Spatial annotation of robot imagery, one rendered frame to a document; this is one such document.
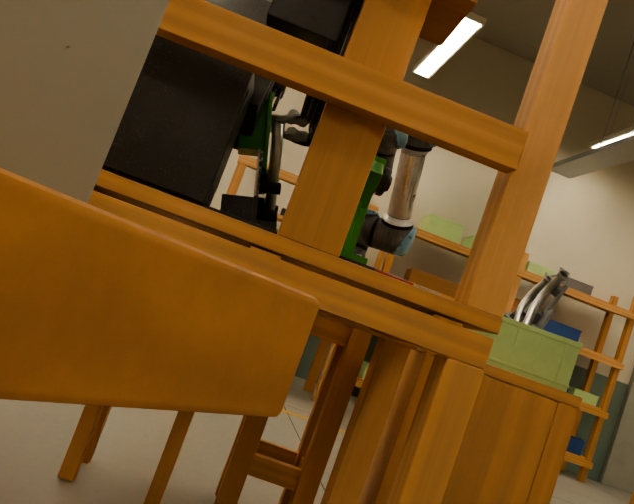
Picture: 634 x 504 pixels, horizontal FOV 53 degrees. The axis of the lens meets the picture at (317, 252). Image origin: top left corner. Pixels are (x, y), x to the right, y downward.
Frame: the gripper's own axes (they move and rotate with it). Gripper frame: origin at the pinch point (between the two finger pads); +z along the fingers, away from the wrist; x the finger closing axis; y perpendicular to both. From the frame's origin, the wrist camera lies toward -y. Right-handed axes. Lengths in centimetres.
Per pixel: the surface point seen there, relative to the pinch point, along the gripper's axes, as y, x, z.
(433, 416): -74, -23, -36
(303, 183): -40.3, 10.7, -4.5
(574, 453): 222, -511, -379
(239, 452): -37, -103, 3
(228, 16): -20.9, 36.9, 13.7
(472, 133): -35, 23, -39
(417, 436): -76, -28, -33
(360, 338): -9, -74, -35
